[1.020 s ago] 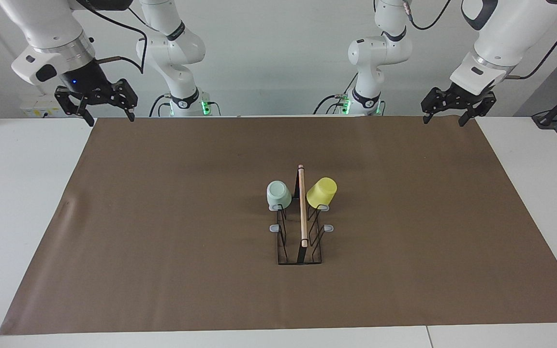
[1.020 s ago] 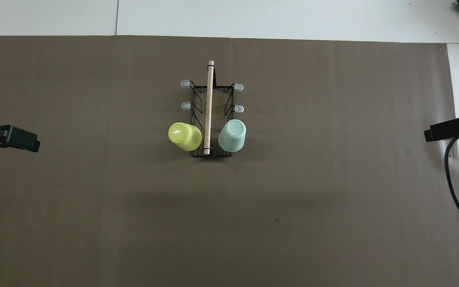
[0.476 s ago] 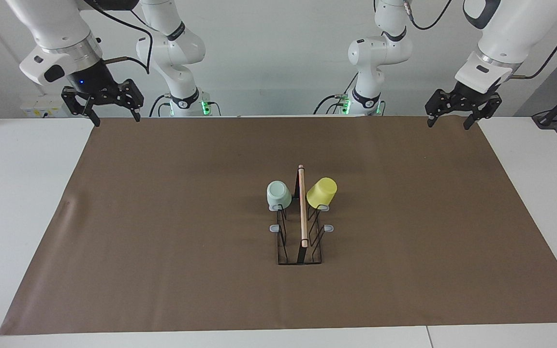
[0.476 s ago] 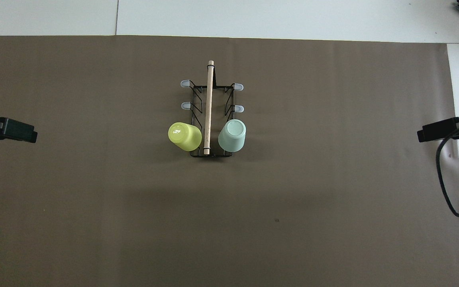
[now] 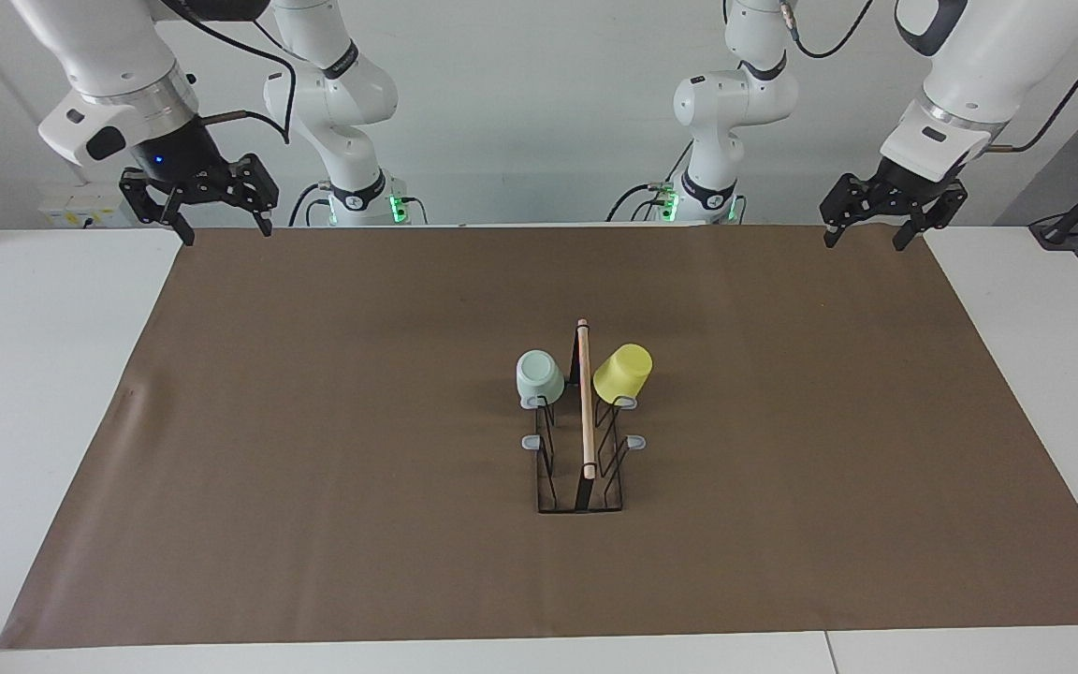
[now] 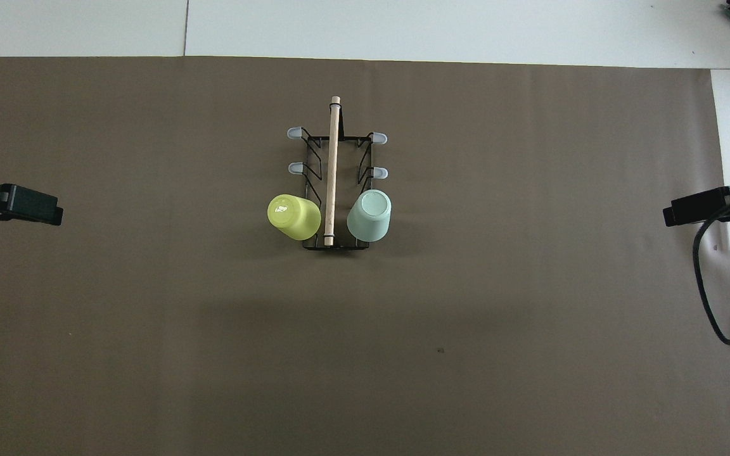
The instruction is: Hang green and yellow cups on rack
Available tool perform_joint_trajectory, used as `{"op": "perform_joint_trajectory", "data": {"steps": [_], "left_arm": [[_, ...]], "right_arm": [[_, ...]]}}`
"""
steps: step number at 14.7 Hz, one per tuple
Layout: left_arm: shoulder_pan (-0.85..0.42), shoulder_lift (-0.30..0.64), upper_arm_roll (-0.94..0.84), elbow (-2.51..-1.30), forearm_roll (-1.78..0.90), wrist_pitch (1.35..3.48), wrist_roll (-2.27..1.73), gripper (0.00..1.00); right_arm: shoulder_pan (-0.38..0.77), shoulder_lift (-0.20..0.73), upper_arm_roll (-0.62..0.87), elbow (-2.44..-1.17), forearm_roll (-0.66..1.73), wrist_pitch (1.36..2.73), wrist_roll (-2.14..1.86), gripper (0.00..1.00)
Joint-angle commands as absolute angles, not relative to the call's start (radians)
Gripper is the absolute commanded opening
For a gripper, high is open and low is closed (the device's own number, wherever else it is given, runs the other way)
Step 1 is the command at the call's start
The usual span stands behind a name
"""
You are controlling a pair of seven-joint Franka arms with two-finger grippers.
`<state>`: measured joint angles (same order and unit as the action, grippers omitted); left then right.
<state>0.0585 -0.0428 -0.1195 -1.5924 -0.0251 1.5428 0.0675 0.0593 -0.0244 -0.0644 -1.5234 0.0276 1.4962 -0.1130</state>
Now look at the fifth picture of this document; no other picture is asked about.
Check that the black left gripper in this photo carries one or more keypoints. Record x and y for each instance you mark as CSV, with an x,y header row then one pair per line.
x,y
909,189

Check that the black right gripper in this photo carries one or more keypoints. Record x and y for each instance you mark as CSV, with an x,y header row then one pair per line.
x,y
179,164

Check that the yellow plastic cup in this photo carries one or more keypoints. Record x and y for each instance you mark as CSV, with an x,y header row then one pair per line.
x,y
621,373

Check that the pale green plastic cup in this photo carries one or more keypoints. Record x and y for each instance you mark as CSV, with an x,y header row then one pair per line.
x,y
539,376

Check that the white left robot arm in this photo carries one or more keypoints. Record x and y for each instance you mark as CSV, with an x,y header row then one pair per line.
x,y
997,56

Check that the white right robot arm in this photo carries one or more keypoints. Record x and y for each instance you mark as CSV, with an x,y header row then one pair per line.
x,y
99,37

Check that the brown paper table mat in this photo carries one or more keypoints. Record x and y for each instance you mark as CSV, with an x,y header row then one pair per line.
x,y
408,562

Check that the white wall socket box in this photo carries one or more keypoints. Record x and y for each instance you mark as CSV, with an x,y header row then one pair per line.
x,y
80,206

